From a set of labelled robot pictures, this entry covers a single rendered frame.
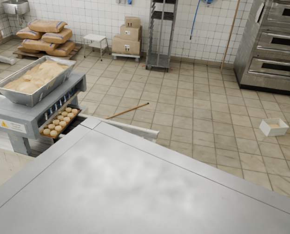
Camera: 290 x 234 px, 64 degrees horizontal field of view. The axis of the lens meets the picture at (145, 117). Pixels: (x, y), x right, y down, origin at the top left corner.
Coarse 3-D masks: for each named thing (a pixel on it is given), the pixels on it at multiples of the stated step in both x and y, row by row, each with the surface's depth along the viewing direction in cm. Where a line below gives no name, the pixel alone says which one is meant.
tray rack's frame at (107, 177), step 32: (96, 128) 43; (64, 160) 36; (96, 160) 37; (128, 160) 37; (160, 160) 38; (192, 160) 38; (0, 192) 31; (32, 192) 32; (64, 192) 32; (96, 192) 32; (128, 192) 33; (160, 192) 33; (192, 192) 33; (224, 192) 34; (256, 192) 34; (0, 224) 28; (32, 224) 28; (64, 224) 28; (96, 224) 29; (128, 224) 29; (160, 224) 29; (192, 224) 29; (224, 224) 30; (256, 224) 30; (288, 224) 30
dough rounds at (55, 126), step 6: (66, 108) 201; (60, 114) 196; (66, 114) 195; (72, 114) 194; (54, 120) 186; (60, 120) 190; (66, 120) 188; (48, 126) 180; (54, 126) 181; (60, 126) 181; (42, 132) 177; (48, 132) 175; (54, 132) 175
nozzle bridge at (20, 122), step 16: (80, 80) 199; (48, 96) 167; (0, 112) 148; (16, 112) 149; (32, 112) 150; (48, 112) 174; (0, 128) 155; (16, 128) 151; (32, 128) 146; (16, 144) 161
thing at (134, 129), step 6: (0, 96) 212; (78, 114) 199; (84, 114) 199; (84, 120) 199; (102, 120) 194; (108, 120) 195; (114, 126) 194; (120, 126) 192; (126, 126) 190; (132, 126) 190; (132, 132) 192; (138, 132) 190; (144, 132) 189; (150, 132) 187; (156, 132) 186; (156, 138) 189
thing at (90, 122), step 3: (90, 117) 46; (87, 120) 45; (90, 120) 45; (93, 120) 45; (96, 120) 45; (81, 123) 44; (84, 123) 44; (87, 123) 44; (90, 123) 44; (93, 123) 44; (96, 123) 44; (87, 126) 44; (90, 126) 44; (93, 126) 44
